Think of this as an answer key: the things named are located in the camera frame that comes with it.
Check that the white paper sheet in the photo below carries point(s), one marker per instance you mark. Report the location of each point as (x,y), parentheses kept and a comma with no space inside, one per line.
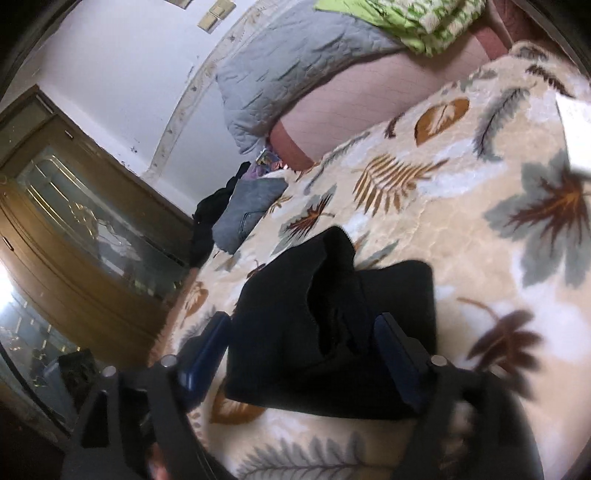
(577,134)

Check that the grey quilted cover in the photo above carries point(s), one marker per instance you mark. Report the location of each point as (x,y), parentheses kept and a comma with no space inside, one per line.
(286,74)

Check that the wooden cabinet with glass doors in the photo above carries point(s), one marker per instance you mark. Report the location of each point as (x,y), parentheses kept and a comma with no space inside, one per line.
(69,263)

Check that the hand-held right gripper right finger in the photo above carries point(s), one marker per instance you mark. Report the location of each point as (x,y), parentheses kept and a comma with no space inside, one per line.
(397,361)

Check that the green patterned cloth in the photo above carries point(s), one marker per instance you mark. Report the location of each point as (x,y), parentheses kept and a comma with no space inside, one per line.
(415,23)

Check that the black cloth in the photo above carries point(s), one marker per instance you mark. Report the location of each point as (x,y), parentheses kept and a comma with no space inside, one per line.
(203,235)

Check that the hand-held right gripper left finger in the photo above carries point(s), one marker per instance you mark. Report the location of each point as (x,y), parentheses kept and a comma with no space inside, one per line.
(207,351)

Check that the pink bed sheet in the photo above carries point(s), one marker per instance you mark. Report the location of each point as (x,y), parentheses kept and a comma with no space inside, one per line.
(360,104)

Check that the beige wall switch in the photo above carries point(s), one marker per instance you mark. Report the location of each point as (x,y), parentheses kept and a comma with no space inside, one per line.
(207,23)
(223,8)

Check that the folded grey jeans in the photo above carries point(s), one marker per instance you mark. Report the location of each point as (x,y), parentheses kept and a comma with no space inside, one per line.
(249,210)

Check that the leaf print plush blanket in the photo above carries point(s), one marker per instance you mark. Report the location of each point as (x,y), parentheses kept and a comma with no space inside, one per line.
(461,230)

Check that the small purple box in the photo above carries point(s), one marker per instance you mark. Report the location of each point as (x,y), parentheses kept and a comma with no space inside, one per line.
(266,161)

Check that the black pants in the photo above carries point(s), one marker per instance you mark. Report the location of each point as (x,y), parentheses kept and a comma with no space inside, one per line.
(286,327)

